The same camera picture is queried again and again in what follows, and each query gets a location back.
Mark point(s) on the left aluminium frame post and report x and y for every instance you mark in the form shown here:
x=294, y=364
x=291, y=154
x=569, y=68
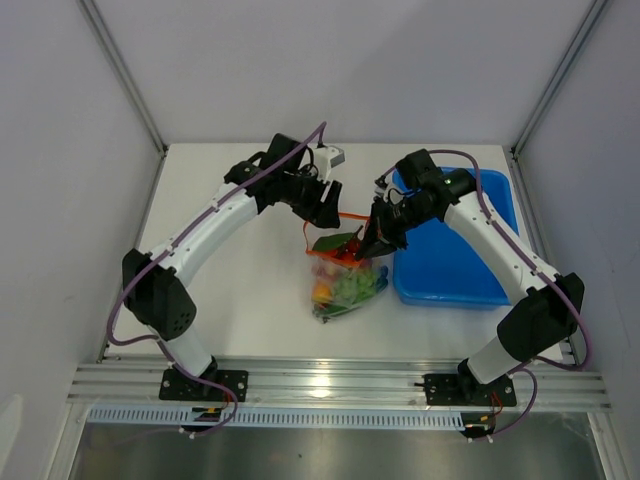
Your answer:
x=114, y=57

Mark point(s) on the blue plastic bin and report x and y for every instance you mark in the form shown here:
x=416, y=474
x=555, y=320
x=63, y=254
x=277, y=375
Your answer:
x=439, y=268

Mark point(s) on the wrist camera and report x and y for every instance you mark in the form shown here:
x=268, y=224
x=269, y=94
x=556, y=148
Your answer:
x=386, y=189
x=327, y=158

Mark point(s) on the white slotted cable duct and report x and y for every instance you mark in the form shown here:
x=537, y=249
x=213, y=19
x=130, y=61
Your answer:
x=200, y=417

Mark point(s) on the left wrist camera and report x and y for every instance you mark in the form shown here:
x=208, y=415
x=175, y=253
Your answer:
x=327, y=158

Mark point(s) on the aluminium frame post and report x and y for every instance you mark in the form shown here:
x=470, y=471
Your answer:
x=114, y=57
x=560, y=74

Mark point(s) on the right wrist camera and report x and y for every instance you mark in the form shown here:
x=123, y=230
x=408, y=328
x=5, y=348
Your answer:
x=386, y=189

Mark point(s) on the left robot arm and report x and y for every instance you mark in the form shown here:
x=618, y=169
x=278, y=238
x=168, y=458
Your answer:
x=155, y=283

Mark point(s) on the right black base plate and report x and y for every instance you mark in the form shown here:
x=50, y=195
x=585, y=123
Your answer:
x=448, y=389

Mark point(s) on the aluminium mounting rail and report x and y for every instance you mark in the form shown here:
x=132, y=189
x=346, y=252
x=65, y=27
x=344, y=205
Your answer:
x=326, y=384

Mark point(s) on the right aluminium frame post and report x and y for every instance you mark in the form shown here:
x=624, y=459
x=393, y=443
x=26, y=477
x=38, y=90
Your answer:
x=560, y=74

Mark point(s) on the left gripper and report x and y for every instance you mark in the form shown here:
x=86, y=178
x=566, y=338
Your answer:
x=322, y=214

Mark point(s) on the yellow orange mango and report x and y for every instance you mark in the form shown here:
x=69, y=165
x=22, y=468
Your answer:
x=321, y=293

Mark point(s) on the red cherry bunch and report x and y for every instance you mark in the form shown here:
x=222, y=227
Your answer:
x=335, y=254

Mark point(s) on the clear zip bag orange zipper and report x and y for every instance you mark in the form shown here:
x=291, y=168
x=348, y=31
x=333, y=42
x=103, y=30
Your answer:
x=348, y=222

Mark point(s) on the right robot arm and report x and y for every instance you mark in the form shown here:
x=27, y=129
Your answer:
x=545, y=304

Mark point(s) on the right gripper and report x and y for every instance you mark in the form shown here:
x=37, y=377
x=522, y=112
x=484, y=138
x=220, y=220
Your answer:
x=379, y=224

